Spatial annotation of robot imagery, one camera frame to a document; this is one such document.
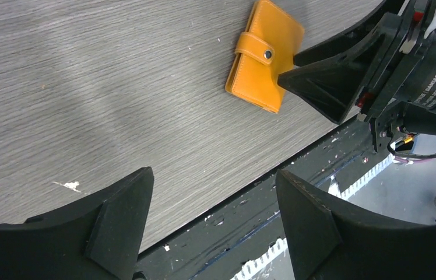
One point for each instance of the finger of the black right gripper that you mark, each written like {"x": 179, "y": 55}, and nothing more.
{"x": 330, "y": 85}
{"x": 347, "y": 38}

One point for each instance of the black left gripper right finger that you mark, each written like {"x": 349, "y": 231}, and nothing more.
{"x": 330, "y": 238}

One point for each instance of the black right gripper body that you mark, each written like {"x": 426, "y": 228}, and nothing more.
{"x": 406, "y": 103}

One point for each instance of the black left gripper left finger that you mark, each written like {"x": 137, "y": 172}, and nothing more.
{"x": 96, "y": 237}

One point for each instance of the orange leather card holder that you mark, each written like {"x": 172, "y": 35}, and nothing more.
{"x": 264, "y": 50}

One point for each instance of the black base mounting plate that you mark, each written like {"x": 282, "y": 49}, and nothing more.
{"x": 245, "y": 230}

